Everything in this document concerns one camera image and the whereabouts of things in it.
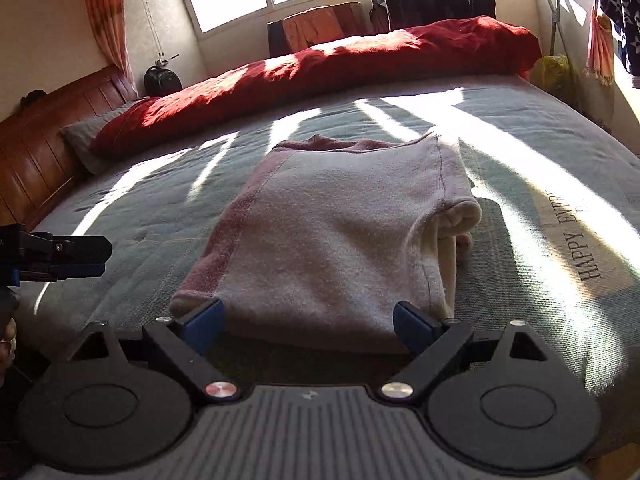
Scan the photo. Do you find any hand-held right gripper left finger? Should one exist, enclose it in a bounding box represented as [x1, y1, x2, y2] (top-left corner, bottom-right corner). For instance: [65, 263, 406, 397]
[67, 299, 241, 403]

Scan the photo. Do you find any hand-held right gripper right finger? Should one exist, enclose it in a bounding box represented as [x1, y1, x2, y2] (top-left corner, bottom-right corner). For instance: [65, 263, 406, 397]
[377, 301, 548, 402]

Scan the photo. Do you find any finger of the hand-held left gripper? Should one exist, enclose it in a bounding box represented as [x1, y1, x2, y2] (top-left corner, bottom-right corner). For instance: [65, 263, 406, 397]
[22, 232, 113, 267]
[17, 262, 107, 283]

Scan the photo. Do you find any pink and white knit sweater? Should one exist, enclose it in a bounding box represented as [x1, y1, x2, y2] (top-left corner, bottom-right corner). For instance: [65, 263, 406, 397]
[170, 132, 483, 356]

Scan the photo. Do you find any person's left hand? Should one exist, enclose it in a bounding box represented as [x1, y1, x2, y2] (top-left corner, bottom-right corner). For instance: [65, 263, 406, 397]
[0, 319, 18, 386]

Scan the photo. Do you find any wooden headboard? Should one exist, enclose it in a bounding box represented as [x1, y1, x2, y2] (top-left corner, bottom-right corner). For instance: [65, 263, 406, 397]
[0, 65, 138, 233]

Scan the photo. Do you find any grey pillow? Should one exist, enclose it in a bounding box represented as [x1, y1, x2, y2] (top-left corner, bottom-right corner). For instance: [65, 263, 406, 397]
[60, 99, 151, 176]

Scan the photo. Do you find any black backpack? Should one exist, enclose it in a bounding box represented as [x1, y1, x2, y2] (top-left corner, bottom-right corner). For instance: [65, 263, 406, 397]
[143, 65, 183, 97]

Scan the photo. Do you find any green plaid blanket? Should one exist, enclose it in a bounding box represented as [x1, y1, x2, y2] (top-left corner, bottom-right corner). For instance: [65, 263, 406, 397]
[15, 72, 640, 461]

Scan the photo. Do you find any orange patterned curtain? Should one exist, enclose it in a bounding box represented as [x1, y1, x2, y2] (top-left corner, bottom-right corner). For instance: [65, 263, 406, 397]
[80, 0, 132, 81]
[582, 7, 616, 86]

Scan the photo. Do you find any red duvet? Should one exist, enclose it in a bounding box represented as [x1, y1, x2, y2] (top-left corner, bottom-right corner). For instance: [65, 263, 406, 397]
[90, 16, 543, 157]

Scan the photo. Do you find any yellow plastic bag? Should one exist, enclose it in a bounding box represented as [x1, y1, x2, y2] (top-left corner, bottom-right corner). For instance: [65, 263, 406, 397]
[530, 54, 573, 103]

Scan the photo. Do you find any navy star-printed cloth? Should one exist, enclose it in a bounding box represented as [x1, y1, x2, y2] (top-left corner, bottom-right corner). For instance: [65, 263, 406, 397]
[595, 0, 640, 88]

